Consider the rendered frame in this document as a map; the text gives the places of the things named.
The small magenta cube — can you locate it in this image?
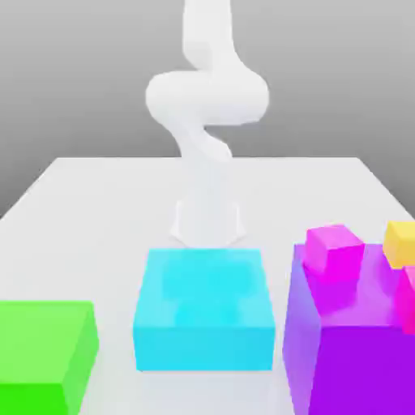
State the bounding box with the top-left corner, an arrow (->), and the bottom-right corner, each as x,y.
302,224 -> 366,282

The small yellow cube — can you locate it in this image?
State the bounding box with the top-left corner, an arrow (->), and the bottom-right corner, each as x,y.
382,220 -> 415,270

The small pink cube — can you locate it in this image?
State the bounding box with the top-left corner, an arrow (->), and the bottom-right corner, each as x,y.
394,265 -> 415,336

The large cyan box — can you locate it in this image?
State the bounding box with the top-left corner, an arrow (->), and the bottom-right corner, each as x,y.
132,247 -> 276,372

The large purple box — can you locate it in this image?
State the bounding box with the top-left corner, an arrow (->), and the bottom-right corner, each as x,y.
281,242 -> 415,415

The large green box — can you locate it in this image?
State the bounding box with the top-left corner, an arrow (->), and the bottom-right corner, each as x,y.
0,300 -> 101,415

